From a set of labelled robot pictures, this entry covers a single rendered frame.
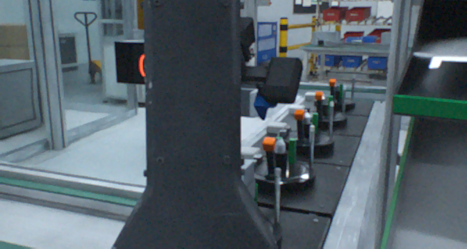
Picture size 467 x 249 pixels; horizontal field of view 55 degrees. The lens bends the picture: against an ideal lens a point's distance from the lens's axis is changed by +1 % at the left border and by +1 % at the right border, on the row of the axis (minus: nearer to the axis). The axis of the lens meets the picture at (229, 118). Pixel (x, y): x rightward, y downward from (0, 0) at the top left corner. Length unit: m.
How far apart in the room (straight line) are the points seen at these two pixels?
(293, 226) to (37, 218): 0.48
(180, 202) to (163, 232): 0.01
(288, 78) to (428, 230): 0.23
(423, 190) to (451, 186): 0.03
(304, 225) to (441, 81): 0.31
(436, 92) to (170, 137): 0.39
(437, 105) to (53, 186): 0.74
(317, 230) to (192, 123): 0.54
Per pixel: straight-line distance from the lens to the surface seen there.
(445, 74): 0.56
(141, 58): 0.77
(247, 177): 0.62
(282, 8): 11.92
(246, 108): 2.60
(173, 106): 0.18
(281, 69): 0.54
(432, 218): 0.58
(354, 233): 0.74
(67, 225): 0.88
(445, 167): 0.61
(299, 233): 0.70
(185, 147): 0.18
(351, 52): 5.73
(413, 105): 0.49
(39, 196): 0.98
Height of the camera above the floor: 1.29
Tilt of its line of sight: 14 degrees down
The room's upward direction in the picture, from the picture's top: straight up
